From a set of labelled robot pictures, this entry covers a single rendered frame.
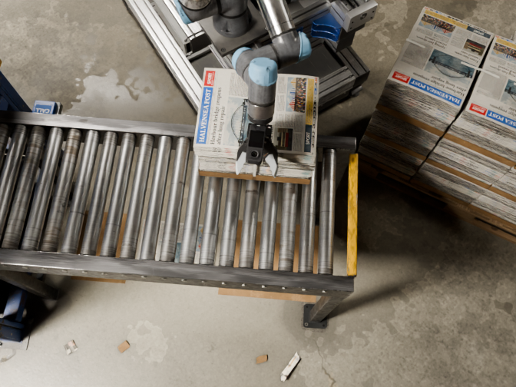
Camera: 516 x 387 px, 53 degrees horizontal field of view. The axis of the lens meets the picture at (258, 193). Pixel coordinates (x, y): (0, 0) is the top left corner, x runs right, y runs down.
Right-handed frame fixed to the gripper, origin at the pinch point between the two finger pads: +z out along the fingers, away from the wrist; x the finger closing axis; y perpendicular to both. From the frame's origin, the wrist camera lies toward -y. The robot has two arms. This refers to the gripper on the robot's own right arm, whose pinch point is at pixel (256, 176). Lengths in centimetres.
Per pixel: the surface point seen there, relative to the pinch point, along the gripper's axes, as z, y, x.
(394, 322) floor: 100, 30, -68
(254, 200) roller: 18.4, 10.5, 0.3
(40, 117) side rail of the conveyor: 6, 32, 79
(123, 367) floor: 115, 4, 54
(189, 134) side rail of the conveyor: 6.7, 29.8, 25.5
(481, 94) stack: -8, 49, -78
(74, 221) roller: 25, 0, 59
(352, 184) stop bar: 12.4, 16.2, -32.1
